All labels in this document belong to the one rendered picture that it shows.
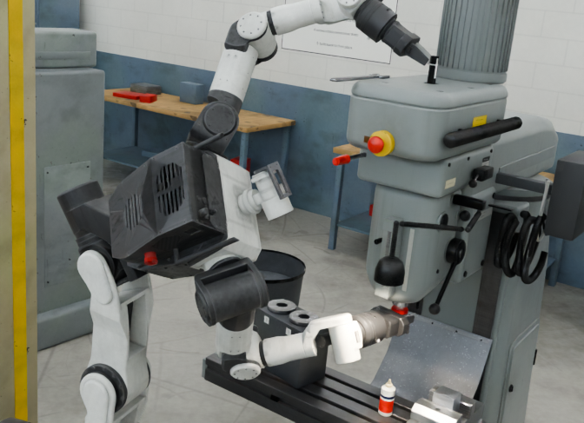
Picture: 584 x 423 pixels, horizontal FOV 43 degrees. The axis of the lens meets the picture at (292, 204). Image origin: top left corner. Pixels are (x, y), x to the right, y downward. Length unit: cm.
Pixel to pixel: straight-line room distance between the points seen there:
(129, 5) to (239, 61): 687
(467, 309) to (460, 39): 86
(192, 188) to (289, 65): 571
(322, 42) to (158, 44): 213
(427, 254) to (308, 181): 540
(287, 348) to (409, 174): 54
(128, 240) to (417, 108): 73
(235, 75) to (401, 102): 44
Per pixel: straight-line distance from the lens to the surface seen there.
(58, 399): 406
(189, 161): 169
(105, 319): 201
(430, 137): 174
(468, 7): 208
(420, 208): 190
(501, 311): 241
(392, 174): 188
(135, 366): 210
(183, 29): 819
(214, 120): 182
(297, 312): 232
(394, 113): 175
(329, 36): 706
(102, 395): 208
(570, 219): 208
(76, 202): 199
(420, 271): 196
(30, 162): 321
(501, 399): 259
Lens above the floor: 209
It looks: 16 degrees down
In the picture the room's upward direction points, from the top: 5 degrees clockwise
